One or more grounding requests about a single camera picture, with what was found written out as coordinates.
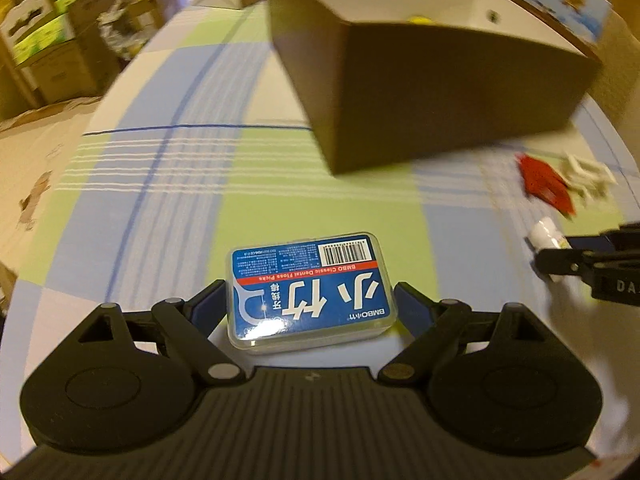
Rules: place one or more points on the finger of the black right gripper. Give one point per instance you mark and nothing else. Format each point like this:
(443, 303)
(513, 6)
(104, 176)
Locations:
(588, 264)
(625, 237)

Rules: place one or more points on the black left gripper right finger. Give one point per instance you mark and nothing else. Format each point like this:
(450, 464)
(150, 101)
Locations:
(436, 327)

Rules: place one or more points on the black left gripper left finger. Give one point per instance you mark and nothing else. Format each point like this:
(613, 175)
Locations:
(185, 326)

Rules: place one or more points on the white pill bottle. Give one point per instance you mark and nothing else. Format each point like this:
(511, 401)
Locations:
(546, 235)

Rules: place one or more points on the red snack packet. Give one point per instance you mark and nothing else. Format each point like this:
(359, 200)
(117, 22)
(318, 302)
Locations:
(542, 181)

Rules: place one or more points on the blue dental floss box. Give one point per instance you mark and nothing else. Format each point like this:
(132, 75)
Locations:
(308, 294)

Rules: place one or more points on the yellow snack packet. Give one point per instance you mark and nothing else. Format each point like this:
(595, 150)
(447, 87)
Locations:
(420, 20)

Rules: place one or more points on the checkered tablecloth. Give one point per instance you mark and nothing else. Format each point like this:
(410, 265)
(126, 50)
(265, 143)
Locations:
(201, 147)

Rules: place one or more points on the brown open storage box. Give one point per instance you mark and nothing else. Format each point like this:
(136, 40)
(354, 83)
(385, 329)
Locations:
(379, 90)

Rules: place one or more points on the small cluttered cardboard box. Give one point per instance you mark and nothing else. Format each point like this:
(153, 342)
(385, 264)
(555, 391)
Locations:
(129, 25)

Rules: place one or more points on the cardboard box with tissues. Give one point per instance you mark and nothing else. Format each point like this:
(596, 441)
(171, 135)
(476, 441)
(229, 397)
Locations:
(57, 46)

